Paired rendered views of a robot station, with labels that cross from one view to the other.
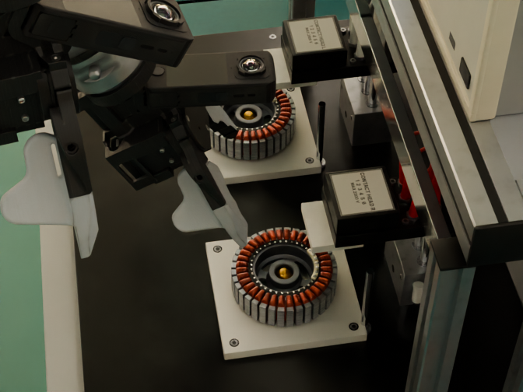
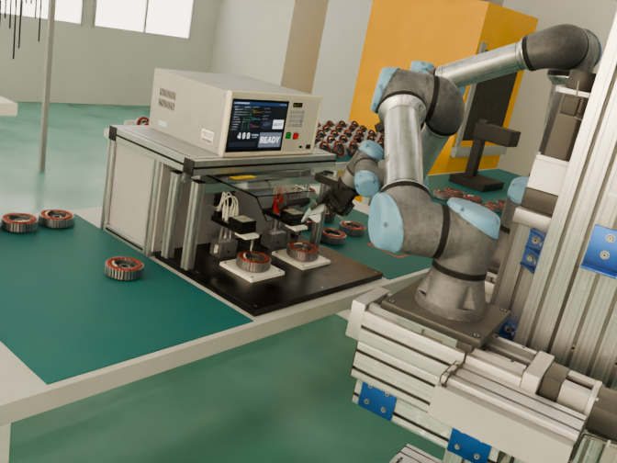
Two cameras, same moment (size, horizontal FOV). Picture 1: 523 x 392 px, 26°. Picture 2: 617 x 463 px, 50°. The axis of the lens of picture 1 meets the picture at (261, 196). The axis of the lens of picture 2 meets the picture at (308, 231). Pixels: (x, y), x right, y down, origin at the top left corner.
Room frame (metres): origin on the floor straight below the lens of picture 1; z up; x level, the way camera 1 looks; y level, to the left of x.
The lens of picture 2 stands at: (2.21, 1.58, 1.56)
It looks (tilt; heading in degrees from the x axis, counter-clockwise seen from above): 18 degrees down; 227
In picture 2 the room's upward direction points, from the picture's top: 11 degrees clockwise
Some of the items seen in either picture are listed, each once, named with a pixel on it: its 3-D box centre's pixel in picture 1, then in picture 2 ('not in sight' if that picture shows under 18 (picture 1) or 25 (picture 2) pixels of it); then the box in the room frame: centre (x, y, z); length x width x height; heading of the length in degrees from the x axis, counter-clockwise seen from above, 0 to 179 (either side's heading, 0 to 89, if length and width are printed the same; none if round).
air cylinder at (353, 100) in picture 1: (366, 106); (223, 246); (1.00, -0.13, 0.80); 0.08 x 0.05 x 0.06; 9
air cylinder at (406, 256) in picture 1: (415, 260); (273, 238); (0.76, -0.17, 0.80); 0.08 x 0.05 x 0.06; 9
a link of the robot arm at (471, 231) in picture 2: not in sight; (465, 233); (1.06, 0.82, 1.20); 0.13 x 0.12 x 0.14; 143
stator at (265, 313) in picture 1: (283, 275); (302, 251); (0.74, -0.02, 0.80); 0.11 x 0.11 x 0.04
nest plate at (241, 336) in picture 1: (283, 289); (301, 257); (0.74, -0.02, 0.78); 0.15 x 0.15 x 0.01; 9
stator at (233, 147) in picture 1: (248, 118); (253, 261); (0.98, 0.02, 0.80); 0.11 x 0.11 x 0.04
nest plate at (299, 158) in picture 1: (248, 132); (252, 268); (0.98, 0.02, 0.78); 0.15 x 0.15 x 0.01; 9
